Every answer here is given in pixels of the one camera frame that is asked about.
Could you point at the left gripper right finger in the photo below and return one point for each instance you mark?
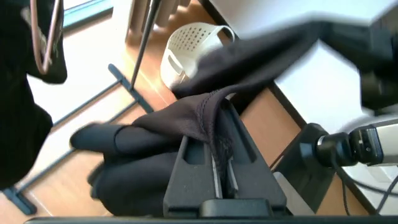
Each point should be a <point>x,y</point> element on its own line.
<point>255,183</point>

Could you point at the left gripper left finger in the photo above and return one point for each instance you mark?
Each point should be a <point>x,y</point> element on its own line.
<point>186,183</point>

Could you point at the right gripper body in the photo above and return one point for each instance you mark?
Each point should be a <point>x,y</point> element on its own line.
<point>379,62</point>

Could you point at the black garment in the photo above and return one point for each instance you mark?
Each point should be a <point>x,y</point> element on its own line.
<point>140,174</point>

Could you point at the black shorts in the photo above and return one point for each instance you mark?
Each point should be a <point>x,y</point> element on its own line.
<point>18,124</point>

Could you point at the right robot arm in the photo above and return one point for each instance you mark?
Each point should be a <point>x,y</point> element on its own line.
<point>357,147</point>

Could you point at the white laundry basket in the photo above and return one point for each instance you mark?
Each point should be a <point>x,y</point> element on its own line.
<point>186,46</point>

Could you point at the black clothes rack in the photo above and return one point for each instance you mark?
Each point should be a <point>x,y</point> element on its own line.
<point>146,37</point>

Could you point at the pink clothes hanger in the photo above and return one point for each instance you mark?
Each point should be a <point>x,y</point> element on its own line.
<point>34,46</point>

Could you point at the beige curtain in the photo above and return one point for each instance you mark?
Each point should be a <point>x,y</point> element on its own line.
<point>161,15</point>

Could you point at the window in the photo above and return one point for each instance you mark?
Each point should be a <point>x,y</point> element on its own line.
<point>90,12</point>

